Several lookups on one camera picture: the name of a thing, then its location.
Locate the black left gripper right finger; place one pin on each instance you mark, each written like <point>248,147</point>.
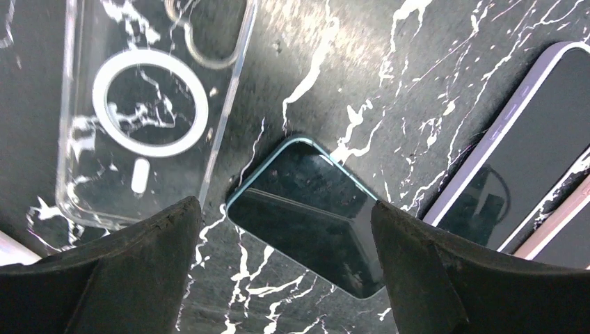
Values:
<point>438,282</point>

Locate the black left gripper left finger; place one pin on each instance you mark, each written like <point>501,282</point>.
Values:
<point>130,281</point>

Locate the dark teal smartphone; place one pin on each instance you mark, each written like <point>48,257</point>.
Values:
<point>310,208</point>

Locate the black lavender-cased smartphone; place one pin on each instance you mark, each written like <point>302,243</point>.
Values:
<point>521,161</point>

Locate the clear magsafe phone case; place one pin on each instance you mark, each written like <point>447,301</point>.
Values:
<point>148,88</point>

